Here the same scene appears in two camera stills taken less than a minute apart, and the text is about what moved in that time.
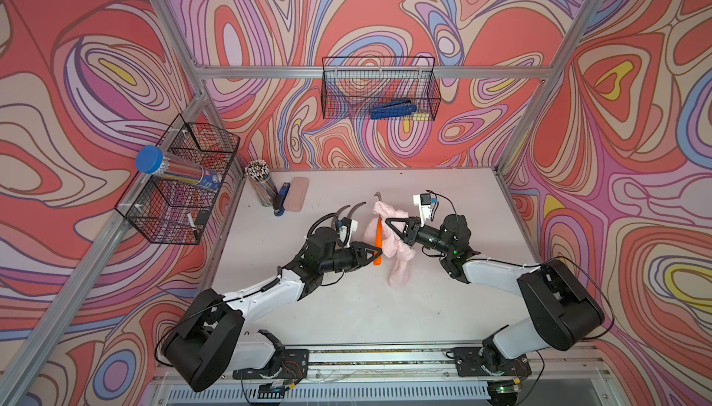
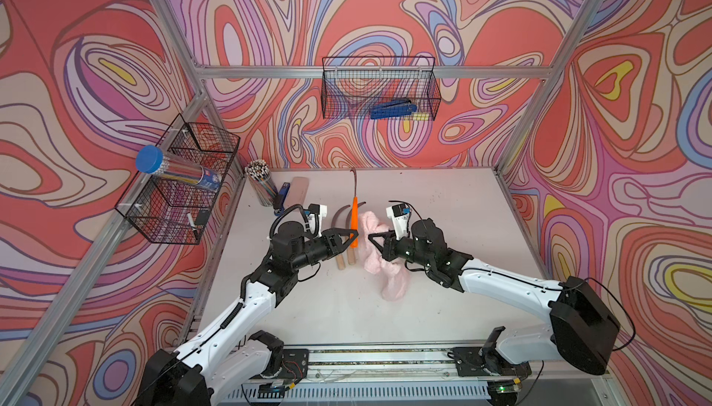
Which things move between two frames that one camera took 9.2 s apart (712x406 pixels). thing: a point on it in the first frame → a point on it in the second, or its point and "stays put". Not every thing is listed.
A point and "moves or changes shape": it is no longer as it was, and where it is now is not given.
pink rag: (395, 247) moves or changes shape
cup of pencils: (262, 181) stays put
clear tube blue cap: (151, 159) stays put
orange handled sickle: (378, 235) → (354, 210)
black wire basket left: (176, 208) stays put
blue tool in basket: (393, 109) stays put
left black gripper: (356, 254) → (330, 236)
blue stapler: (284, 191) stays put
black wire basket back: (350, 86) stays put
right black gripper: (410, 231) → (390, 236)
